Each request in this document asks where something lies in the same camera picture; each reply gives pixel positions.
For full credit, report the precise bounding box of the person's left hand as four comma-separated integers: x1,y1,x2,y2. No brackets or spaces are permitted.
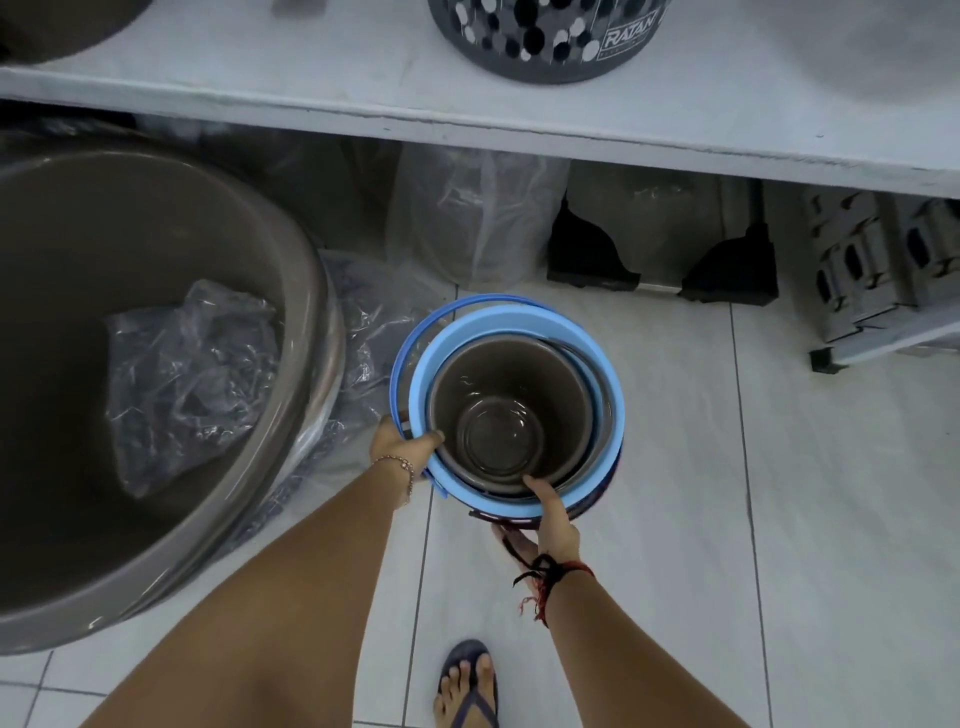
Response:
369,414,447,489

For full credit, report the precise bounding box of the person's right hand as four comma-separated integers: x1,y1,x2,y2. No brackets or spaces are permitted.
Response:
491,474,585,571

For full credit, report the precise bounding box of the blue plastic bucket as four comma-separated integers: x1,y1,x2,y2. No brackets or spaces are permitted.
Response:
388,292,627,538

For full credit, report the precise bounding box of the person's right forearm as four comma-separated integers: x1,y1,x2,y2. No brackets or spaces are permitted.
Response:
546,561,751,728

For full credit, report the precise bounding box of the person's left forearm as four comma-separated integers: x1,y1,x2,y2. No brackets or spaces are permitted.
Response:
81,459,415,728

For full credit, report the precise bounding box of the grey plastic bucket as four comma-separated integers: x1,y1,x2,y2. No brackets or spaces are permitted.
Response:
426,335,610,498

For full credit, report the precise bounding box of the clear plastic wrap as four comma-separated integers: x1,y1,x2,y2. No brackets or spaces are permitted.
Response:
217,247,459,560

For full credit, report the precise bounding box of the blue flip-flop sandal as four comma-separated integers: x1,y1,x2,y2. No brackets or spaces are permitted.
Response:
435,639,502,728

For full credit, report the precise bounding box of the person's foot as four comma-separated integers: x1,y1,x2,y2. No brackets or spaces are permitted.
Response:
432,652,499,728

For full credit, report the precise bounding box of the clear plastic wrapped item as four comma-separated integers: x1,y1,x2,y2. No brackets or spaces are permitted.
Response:
386,141,573,295

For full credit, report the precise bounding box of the crumpled clear plastic bag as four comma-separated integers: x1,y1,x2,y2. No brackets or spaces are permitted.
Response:
103,279,282,500

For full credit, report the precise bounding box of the white shelf board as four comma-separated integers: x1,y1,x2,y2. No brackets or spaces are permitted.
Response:
0,0,960,200

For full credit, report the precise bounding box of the large grey plastic basin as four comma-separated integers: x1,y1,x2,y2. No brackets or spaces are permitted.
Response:
0,135,348,657

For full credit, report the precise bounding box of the grey perforated plastic stool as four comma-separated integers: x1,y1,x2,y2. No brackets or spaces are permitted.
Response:
801,183,960,375

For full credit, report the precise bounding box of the thin bead bracelet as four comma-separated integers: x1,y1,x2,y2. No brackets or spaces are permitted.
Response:
372,453,416,508

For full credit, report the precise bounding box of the red black string bracelet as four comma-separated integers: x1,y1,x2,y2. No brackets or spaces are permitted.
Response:
501,525,596,630

